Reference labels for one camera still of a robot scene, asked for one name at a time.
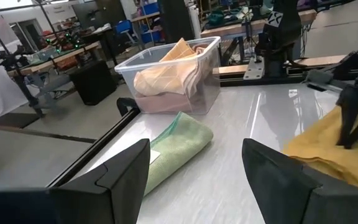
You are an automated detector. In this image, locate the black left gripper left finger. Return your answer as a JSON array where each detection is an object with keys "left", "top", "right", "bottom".
[{"left": 0, "top": 138, "right": 151, "bottom": 224}]

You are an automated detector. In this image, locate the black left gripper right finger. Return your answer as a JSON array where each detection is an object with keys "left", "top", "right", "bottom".
[{"left": 242, "top": 138, "right": 358, "bottom": 224}]

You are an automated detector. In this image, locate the mustard yellow towel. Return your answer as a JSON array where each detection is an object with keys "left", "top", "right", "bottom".
[{"left": 283, "top": 105, "right": 358, "bottom": 190}]

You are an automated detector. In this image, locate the pink towel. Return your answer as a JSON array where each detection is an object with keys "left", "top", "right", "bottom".
[{"left": 134, "top": 43, "right": 211, "bottom": 114}]

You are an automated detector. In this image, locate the orange checked towel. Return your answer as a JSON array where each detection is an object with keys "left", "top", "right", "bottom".
[{"left": 133, "top": 37, "right": 209, "bottom": 98}]

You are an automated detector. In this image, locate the white table mat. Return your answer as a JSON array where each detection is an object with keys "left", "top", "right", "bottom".
[{"left": 73, "top": 82, "right": 358, "bottom": 224}]

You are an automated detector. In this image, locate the sage green towel white label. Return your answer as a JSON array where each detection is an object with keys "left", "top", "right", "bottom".
[{"left": 144, "top": 111, "right": 214, "bottom": 196}]

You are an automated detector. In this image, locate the silver mounting plate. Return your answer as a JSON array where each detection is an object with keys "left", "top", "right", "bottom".
[{"left": 243, "top": 57, "right": 265, "bottom": 81}]

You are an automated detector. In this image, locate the black box cabinet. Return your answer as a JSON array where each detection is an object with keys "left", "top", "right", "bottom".
[{"left": 69, "top": 60, "right": 117, "bottom": 106}]

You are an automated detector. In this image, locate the clear plastic bin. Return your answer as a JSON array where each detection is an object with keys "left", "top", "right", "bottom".
[{"left": 114, "top": 36, "right": 222, "bottom": 115}]

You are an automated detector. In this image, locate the wooden workbench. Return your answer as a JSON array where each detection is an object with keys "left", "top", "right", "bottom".
[
  {"left": 7, "top": 40, "right": 102, "bottom": 77},
  {"left": 200, "top": 9, "right": 318, "bottom": 39}
]

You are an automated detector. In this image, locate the blue storage bin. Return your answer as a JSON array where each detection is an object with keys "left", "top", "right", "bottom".
[
  {"left": 141, "top": 1, "right": 161, "bottom": 15},
  {"left": 140, "top": 29, "right": 163, "bottom": 44}
]

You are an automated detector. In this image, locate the black stand with clamp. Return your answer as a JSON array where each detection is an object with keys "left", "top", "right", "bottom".
[{"left": 0, "top": 45, "right": 45, "bottom": 118}]

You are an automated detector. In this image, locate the blue chair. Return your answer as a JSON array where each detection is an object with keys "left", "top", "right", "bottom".
[{"left": 115, "top": 19, "right": 136, "bottom": 44}]

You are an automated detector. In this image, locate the black pillar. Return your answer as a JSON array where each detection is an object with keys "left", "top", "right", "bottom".
[{"left": 158, "top": 0, "right": 196, "bottom": 44}]

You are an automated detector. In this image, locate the black aluminium table frame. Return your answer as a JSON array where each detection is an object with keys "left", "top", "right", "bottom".
[{"left": 47, "top": 73, "right": 358, "bottom": 189}]

